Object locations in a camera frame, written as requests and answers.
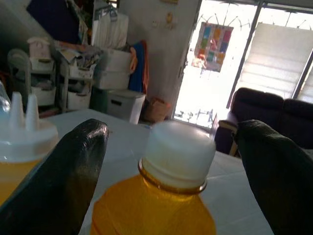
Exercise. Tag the white hanging garment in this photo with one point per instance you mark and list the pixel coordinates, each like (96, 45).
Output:
(110, 31)

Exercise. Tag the clear plastic bottle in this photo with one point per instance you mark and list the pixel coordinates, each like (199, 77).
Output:
(3, 100)

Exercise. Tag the grey lidded storage bin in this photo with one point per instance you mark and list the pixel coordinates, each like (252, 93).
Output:
(124, 105)

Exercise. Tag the grey shelf trolley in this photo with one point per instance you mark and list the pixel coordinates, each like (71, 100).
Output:
(18, 61)

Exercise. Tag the brown paper bag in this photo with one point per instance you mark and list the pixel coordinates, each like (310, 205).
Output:
(157, 109)

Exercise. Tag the orange juice bottle white cap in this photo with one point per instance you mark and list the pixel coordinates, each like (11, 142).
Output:
(151, 208)

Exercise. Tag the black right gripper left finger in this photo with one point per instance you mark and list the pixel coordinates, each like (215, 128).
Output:
(61, 186)

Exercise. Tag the dark sofa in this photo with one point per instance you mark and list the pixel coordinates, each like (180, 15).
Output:
(264, 107)

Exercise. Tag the blue and orange cloth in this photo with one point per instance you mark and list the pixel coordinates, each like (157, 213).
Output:
(138, 71)

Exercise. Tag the pink box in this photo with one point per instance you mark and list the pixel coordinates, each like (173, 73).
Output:
(39, 47)

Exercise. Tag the yellow squeeze bottle twin nozzles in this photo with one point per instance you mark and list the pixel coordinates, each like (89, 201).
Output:
(24, 142)

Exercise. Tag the dark green storage bin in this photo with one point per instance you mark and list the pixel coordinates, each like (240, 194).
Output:
(99, 100)

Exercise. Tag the dark blue board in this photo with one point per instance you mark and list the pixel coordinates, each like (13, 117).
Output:
(53, 19)

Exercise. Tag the grey cluttered shelf rack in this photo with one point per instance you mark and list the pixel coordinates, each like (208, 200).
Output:
(78, 71)

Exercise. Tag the colourful hanging wall chart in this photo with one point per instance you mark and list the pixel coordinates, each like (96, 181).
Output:
(212, 46)

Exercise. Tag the white window blind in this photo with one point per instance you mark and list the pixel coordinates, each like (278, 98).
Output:
(274, 61)

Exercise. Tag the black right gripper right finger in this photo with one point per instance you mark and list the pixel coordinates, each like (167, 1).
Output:
(281, 176)

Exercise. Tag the white plastic storage box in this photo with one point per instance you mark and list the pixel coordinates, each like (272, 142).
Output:
(117, 60)
(111, 79)

